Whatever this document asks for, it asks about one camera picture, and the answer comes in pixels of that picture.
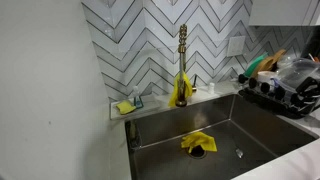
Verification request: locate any gold spring kitchen faucet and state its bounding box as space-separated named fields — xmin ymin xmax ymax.
xmin=176 ymin=24 xmax=187 ymax=107

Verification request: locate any clear plastic container lid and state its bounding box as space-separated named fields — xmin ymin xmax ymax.
xmin=276 ymin=58 xmax=320 ymax=93

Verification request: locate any yellow cloth on faucet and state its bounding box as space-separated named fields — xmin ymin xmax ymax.
xmin=168 ymin=72 xmax=193 ymax=107

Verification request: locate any clear soap bottle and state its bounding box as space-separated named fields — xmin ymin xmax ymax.
xmin=133 ymin=86 xmax=144 ymax=109

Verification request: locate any yellow sponge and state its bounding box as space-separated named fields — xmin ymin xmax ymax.
xmin=116 ymin=100 xmax=136 ymax=115

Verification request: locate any yellow cloth in sink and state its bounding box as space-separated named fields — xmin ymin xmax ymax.
xmin=181 ymin=131 xmax=217 ymax=153

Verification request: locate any sink drain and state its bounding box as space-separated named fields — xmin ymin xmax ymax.
xmin=186 ymin=146 xmax=207 ymax=159

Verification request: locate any stainless steel sink basin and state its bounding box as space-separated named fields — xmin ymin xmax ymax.
xmin=125 ymin=94 xmax=319 ymax=180

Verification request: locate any wooden cutting board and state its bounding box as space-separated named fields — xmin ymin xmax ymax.
xmin=251 ymin=49 xmax=286 ymax=78

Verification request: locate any white upper cabinet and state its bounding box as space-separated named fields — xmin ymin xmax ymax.
xmin=249 ymin=0 xmax=320 ymax=26

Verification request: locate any black dish drying rack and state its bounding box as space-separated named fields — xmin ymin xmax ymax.
xmin=238 ymin=74 xmax=320 ymax=119

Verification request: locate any gold faucet side handle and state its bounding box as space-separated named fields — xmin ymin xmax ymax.
xmin=192 ymin=74 xmax=198 ymax=93

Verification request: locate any white wall outlet plate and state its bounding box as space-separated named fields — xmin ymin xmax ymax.
xmin=227 ymin=36 xmax=245 ymax=57

